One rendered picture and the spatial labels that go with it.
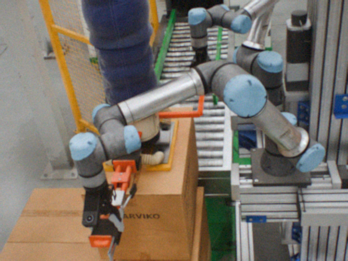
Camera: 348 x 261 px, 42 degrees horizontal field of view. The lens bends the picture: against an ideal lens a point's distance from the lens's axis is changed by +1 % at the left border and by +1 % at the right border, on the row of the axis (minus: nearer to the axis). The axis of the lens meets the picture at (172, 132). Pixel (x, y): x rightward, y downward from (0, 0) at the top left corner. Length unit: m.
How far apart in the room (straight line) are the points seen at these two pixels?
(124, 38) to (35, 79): 1.74
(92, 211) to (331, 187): 0.99
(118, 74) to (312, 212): 0.90
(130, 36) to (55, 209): 1.29
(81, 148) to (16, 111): 3.51
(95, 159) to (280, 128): 0.61
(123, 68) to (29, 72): 1.67
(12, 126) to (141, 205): 2.84
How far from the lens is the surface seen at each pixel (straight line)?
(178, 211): 1.81
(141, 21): 1.64
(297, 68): 1.90
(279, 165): 1.82
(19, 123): 4.54
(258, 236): 2.73
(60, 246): 2.42
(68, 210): 2.59
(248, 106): 1.36
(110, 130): 1.32
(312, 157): 1.65
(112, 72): 1.71
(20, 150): 4.16
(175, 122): 2.08
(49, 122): 3.47
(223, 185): 2.61
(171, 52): 3.97
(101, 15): 1.60
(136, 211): 1.85
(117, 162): 1.70
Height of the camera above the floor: 2.27
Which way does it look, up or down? 36 degrees down
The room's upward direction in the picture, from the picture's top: 8 degrees counter-clockwise
